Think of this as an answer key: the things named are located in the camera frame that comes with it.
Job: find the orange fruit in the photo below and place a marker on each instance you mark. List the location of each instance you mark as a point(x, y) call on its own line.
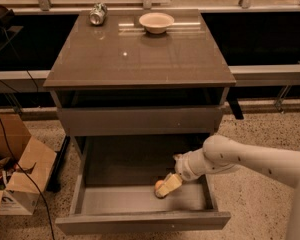
point(158, 184)

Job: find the grey drawer cabinet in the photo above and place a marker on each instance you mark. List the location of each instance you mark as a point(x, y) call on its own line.
point(121, 65)

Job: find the white paper bowl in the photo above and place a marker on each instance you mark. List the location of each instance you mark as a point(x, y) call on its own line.
point(156, 23)

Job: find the closed top drawer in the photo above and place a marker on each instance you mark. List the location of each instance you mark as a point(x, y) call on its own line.
point(144, 121)

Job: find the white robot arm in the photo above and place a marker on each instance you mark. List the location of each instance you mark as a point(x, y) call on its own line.
point(220, 154)

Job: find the open middle drawer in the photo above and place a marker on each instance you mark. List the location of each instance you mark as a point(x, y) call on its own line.
point(114, 191)

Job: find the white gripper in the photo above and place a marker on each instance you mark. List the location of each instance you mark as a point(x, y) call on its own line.
point(184, 167)

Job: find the cardboard box with snacks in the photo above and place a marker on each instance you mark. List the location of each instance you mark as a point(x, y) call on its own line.
point(25, 167)

